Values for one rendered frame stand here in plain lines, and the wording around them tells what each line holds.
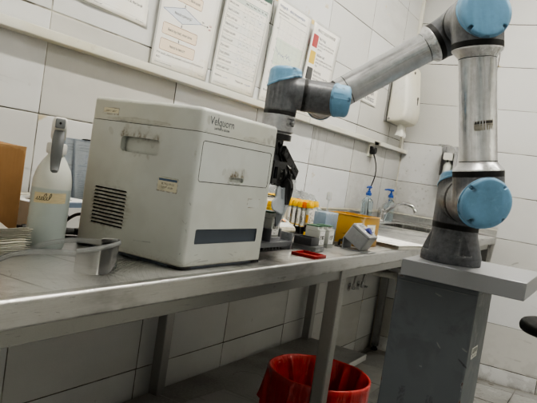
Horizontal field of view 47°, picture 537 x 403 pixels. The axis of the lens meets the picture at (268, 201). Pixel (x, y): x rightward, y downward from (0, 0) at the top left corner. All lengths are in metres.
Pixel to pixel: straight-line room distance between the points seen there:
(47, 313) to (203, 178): 0.41
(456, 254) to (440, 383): 0.31
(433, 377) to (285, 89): 0.78
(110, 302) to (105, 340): 1.07
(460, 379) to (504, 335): 2.49
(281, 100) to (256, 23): 1.03
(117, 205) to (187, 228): 0.17
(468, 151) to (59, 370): 1.27
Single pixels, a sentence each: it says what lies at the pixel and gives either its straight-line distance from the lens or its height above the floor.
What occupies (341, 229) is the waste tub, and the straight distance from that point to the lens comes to 2.02.
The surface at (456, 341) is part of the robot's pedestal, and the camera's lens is 1.56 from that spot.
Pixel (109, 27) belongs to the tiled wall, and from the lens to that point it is 1.84.
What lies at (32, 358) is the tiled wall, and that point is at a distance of 1.83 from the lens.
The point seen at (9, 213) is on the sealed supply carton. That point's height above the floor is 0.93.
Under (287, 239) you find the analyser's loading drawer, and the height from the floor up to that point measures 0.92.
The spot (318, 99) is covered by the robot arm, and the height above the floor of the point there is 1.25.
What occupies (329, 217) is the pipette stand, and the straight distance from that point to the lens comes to 1.91.
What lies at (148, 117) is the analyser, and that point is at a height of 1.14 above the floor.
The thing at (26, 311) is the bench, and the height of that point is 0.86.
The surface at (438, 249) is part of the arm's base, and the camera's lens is 1.58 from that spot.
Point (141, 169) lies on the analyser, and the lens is 1.19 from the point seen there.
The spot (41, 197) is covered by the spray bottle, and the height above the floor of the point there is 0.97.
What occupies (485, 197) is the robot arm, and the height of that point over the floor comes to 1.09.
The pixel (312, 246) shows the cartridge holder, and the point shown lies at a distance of 1.69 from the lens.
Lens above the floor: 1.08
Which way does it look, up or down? 3 degrees down
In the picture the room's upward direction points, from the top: 9 degrees clockwise
